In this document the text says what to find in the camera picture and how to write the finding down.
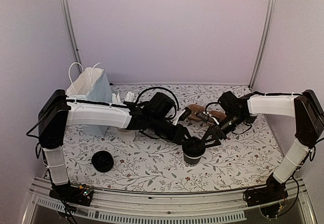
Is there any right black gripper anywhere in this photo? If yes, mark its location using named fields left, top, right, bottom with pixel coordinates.
left=199, top=113, right=247, bottom=150

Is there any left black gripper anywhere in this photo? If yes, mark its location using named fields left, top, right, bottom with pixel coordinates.
left=149, top=115, right=193, bottom=146

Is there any single black cup lid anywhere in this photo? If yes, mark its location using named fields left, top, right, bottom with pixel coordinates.
left=182, top=141, right=206, bottom=156

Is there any single black paper cup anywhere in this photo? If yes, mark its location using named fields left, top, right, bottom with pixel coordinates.
left=183, top=152, right=203, bottom=166

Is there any stack of black lids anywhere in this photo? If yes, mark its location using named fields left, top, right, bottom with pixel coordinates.
left=91, top=151, right=114, bottom=172

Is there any stack of paper cups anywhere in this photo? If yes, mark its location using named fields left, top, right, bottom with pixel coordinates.
left=244, top=115, right=257, bottom=125

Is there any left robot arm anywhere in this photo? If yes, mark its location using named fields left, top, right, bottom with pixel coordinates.
left=26, top=89, right=195, bottom=201

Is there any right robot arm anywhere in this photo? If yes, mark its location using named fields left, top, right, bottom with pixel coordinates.
left=198, top=89, right=323, bottom=202

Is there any floral table mat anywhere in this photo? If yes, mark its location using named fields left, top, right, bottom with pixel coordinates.
left=49, top=83, right=288, bottom=194

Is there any brown cardboard cup carrier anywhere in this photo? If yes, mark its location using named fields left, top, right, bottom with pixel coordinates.
left=188, top=104, right=226, bottom=122

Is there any white cup holding straws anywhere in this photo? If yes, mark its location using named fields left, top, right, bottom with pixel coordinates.
left=116, top=128, right=131, bottom=132

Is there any bundle of wrapped straws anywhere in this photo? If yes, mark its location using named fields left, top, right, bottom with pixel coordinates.
left=112, top=91, right=135, bottom=103

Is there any light blue paper bag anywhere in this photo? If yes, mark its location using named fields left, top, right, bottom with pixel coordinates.
left=65, top=62, right=113, bottom=136

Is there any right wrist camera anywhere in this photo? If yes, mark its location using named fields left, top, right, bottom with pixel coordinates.
left=196, top=111, right=219, bottom=124

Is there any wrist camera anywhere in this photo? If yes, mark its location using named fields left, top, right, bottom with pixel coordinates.
left=173, top=107, right=192, bottom=125
left=196, top=111, right=219, bottom=124

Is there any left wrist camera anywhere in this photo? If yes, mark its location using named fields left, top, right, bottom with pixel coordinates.
left=173, top=107, right=192, bottom=125

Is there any front aluminium rail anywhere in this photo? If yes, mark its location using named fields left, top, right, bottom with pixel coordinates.
left=24, top=187, right=317, bottom=223

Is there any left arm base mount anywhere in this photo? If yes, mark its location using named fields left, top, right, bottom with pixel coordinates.
left=49, top=183, right=93, bottom=206

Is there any right aluminium frame post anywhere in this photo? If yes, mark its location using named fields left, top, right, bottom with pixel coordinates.
left=249, top=0, right=276, bottom=89

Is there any aluminium frame post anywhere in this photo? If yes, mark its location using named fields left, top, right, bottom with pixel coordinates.
left=60, top=0, right=82, bottom=65
left=249, top=0, right=276, bottom=89

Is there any left aluminium frame post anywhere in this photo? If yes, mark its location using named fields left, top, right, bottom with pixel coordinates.
left=60, top=0, right=82, bottom=65

